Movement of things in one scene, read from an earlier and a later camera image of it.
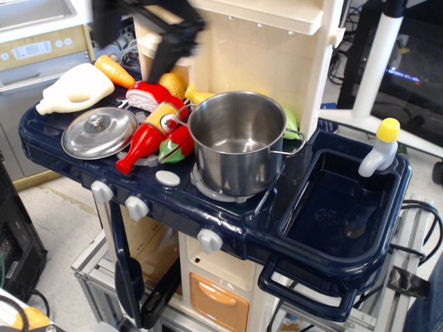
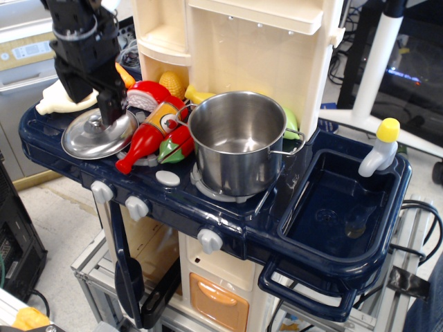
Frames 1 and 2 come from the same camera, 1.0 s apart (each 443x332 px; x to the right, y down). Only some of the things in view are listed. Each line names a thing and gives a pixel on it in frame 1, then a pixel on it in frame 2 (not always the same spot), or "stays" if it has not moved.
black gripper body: (181, 19) -> (87, 63)
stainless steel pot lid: (98, 132) stays
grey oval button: (167, 178) stays
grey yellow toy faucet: (386, 148) stays
